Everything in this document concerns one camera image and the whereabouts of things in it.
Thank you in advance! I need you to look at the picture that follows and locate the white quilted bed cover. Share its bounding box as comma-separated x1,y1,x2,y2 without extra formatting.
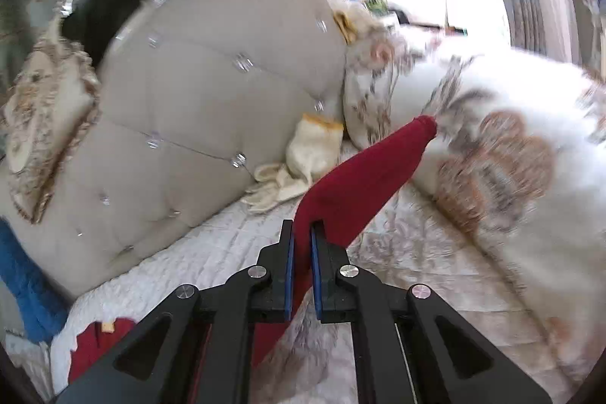
0,177,569,404

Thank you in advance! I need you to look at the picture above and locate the white floral duvet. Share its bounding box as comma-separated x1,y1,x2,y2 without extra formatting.
341,13,606,390

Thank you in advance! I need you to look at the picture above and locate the blue fleece garment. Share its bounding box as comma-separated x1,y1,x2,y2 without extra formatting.
0,219,72,343

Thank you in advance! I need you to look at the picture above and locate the dark red sweater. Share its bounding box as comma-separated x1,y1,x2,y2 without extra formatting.
69,114,439,386

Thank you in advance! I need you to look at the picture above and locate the cream garment with yellow trim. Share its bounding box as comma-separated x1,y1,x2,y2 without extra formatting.
331,9,363,46
241,113,345,215

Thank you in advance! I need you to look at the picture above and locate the ornate beige fringed cushion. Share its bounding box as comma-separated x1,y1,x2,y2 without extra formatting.
0,30,102,225

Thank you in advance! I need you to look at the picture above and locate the beige tufted headboard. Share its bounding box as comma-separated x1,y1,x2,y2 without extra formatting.
0,0,348,296

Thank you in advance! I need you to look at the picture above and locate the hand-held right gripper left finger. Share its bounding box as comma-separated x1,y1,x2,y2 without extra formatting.
50,219,295,404

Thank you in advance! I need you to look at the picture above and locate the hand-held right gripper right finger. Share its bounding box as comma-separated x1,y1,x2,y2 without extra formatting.
310,219,554,404

